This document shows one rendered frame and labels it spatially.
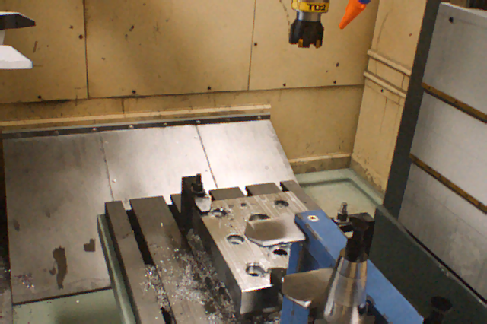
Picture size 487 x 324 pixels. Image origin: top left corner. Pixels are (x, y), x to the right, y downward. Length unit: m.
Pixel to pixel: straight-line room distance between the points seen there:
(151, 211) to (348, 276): 0.84
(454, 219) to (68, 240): 0.99
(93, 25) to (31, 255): 0.68
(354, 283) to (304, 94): 1.55
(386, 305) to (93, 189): 1.23
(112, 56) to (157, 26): 0.17
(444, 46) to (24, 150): 1.22
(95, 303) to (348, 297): 1.03
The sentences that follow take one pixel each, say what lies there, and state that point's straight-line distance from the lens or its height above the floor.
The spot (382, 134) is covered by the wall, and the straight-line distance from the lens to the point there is 2.07.
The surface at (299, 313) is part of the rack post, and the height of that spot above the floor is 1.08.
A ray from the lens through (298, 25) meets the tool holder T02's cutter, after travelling 0.76.
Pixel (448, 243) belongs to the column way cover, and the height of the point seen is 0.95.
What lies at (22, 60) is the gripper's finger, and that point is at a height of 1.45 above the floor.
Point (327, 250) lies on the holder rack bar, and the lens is 0.64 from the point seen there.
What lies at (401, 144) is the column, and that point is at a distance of 1.39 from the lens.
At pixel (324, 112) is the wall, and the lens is 2.10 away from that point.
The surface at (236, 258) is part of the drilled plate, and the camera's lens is 1.01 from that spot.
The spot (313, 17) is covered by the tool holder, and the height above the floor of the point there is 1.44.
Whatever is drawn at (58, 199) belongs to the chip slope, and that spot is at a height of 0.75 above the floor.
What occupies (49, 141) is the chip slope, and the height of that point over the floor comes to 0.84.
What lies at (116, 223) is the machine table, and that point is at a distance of 1.26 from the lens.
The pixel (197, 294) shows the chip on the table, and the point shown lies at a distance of 1.06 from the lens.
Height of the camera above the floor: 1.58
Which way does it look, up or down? 26 degrees down
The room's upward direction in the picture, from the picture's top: 5 degrees clockwise
